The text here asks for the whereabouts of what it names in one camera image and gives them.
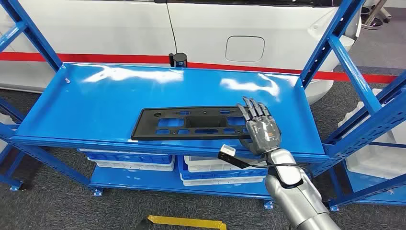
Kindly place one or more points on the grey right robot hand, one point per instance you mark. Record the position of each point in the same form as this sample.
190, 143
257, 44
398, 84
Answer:
263, 133

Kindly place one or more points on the black plastic panel part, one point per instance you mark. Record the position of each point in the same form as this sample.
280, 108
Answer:
146, 128

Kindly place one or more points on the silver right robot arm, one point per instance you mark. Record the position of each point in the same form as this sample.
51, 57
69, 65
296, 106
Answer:
301, 203

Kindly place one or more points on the black stanchion head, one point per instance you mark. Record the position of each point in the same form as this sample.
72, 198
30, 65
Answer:
179, 59

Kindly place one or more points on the yellow floor tape rectangle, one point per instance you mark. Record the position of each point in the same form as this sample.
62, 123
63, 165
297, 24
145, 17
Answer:
190, 222

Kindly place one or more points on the white car body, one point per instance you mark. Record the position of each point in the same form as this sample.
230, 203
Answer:
127, 31

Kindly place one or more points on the red barrier belt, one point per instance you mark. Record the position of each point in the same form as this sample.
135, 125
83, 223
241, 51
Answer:
95, 58

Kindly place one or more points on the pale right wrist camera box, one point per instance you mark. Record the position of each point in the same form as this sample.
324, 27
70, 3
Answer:
228, 150

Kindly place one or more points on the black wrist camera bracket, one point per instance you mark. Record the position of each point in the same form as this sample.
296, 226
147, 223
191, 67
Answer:
234, 161

